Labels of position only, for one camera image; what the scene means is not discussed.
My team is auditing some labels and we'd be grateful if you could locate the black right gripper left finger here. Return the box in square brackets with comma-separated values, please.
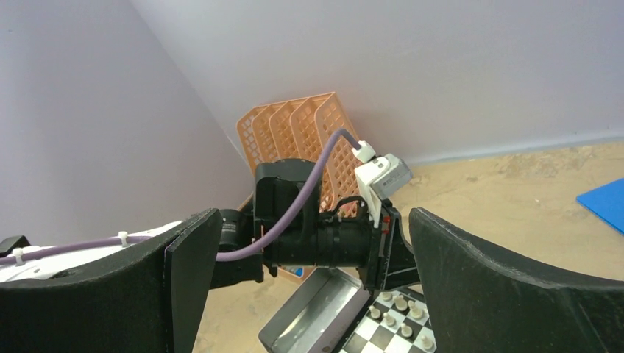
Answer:
[1, 209, 223, 352]

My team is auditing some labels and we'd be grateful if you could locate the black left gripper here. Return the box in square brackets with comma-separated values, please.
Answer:
[358, 204, 420, 293]

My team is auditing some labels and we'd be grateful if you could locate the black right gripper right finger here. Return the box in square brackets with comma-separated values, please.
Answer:
[409, 207, 623, 352]

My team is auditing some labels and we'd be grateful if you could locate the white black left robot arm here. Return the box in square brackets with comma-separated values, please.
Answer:
[1, 159, 420, 293]

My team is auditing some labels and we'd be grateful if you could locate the black white chess board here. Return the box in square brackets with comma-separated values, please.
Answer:
[334, 288, 438, 353]

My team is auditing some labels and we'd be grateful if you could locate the pink metal tin box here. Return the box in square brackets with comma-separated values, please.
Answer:
[258, 268, 371, 352]

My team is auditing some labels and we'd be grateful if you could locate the blue notebook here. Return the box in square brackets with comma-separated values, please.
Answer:
[576, 178, 624, 235]

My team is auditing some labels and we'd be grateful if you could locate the orange plastic file organizer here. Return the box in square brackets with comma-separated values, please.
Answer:
[236, 92, 361, 211]

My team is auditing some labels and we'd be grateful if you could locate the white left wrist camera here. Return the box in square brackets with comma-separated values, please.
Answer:
[352, 140, 413, 228]

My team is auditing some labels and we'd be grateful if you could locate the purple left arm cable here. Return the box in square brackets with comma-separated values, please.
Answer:
[0, 128, 364, 266]

